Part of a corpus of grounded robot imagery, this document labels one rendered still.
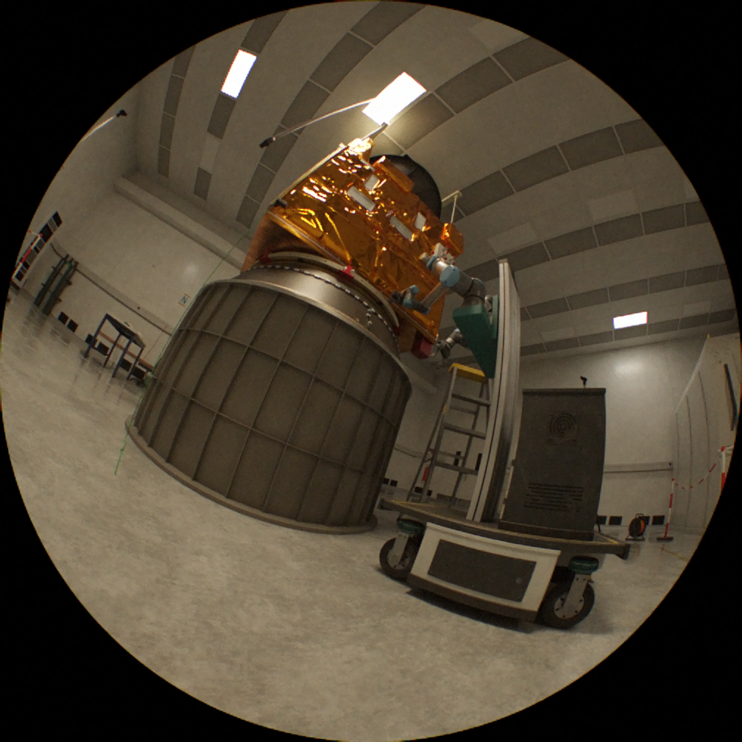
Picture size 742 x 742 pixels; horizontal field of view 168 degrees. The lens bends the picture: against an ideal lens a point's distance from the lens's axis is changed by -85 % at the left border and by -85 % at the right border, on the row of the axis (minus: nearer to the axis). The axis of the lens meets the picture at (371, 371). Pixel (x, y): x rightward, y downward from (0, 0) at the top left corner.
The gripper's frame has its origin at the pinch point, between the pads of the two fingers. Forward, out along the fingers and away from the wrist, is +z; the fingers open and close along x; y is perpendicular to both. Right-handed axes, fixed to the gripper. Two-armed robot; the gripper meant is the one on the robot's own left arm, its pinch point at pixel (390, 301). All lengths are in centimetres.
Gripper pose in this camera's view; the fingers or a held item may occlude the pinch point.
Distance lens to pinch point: 221.6
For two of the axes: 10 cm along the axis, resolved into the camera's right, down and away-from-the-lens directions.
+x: -7.4, -4.6, -4.9
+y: 3.0, -8.8, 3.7
